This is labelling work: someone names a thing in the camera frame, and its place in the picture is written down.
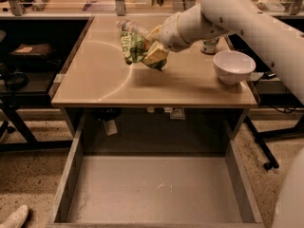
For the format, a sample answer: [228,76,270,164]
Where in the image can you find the white bowl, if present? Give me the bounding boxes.
[213,50,256,85]

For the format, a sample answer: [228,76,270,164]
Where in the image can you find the clear plastic water bottle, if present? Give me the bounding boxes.
[116,19,150,37]

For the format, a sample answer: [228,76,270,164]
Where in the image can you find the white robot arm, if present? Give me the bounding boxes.
[145,0,304,102]

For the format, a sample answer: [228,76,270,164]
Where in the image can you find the green drink can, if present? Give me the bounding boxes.
[200,38,219,54]

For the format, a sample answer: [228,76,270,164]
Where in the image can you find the white shoe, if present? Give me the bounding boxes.
[0,204,29,228]

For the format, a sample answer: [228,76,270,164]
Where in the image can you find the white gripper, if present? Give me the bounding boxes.
[142,12,190,65]

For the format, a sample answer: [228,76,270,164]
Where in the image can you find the green jalapeno chip bag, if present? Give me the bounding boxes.
[121,31,167,71]

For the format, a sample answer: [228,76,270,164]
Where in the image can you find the black headphones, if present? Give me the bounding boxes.
[4,72,29,91]

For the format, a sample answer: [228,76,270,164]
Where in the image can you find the black bag with label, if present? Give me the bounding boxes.
[9,44,57,60]

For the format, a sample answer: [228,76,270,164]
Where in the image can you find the open grey drawer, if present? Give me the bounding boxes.
[47,110,264,228]

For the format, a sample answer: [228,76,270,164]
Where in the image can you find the black side table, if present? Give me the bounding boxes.
[0,17,89,152]

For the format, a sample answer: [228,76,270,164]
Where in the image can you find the black power adapter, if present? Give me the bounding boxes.
[262,72,276,80]

